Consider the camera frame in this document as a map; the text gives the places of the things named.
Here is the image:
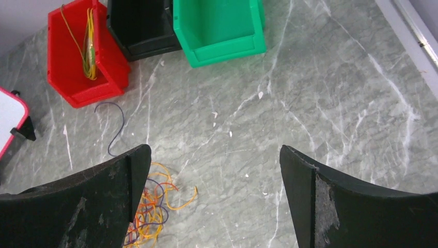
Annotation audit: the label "yellow green coiled cable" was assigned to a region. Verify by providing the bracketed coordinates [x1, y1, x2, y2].
[60, 4, 98, 81]

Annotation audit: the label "orange yellow tangled cables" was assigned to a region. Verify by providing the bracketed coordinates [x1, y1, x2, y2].
[123, 162, 199, 248]

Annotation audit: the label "red plastic bin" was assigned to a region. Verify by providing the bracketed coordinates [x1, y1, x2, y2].
[47, 1, 131, 108]

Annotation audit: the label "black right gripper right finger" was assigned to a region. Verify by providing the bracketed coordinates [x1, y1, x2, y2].
[279, 145, 437, 247]

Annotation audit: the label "pink framed whiteboard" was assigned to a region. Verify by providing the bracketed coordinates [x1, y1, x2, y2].
[1, 88, 36, 157]

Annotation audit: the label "green plastic bin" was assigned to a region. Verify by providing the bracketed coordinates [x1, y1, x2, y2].
[173, 0, 267, 68]

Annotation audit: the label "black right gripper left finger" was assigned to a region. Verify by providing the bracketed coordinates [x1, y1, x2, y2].
[1, 144, 151, 247]

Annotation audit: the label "purple cable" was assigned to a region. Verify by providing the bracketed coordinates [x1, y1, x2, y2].
[94, 102, 125, 158]

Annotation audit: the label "aluminium rail frame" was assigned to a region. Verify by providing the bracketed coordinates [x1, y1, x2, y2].
[376, 1, 437, 96]

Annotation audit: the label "black plastic bin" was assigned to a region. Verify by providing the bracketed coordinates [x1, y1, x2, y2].
[106, 0, 181, 61]

